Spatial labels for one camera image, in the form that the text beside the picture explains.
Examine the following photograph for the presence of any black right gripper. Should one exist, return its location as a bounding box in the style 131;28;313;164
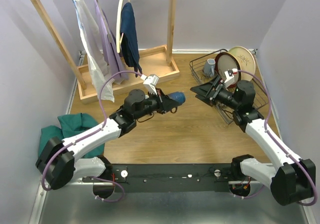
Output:
190;74;241;110

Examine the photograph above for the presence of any dark blue mug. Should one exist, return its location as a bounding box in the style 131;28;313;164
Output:
178;92;186;105

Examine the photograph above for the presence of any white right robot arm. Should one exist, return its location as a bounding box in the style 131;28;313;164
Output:
191;75;318;206

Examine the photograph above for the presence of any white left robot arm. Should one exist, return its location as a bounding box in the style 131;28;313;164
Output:
35;88;186;191

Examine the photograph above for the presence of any wooden clothes rack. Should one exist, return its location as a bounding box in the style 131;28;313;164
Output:
30;0;180;104

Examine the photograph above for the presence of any grey blue mug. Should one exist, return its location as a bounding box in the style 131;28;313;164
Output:
203;58;216;78

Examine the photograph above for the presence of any red rimmed plate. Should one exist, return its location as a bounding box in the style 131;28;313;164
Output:
215;52;240;81

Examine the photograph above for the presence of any cream plate with branch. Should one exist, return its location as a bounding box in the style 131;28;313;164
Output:
228;46;256;81

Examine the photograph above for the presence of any navy hanging garment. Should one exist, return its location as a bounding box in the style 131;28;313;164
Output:
120;2;143;74

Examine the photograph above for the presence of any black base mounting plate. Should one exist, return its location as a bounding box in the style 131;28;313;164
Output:
82;163;251;194

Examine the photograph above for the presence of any cream round hanger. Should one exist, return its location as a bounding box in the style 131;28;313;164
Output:
115;0;131;53

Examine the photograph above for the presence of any lavender hanging garment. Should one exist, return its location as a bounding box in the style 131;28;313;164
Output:
94;0;126;75

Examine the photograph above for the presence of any green cloth pile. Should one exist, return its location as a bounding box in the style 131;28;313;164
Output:
38;113;98;156

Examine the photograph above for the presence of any white hanging garment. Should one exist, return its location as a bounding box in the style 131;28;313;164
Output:
73;0;115;102

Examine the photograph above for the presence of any black wire dish rack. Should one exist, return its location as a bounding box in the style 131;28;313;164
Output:
189;49;268;125

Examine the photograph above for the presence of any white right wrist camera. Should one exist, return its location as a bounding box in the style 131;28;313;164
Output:
224;68;238;88

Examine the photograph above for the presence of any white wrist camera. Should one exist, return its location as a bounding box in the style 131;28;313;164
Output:
140;74;159;95
224;68;238;88

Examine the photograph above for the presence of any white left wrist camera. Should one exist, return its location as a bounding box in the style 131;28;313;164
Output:
140;74;159;95

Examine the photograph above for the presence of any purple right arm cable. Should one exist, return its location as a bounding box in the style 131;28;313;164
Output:
233;69;318;207

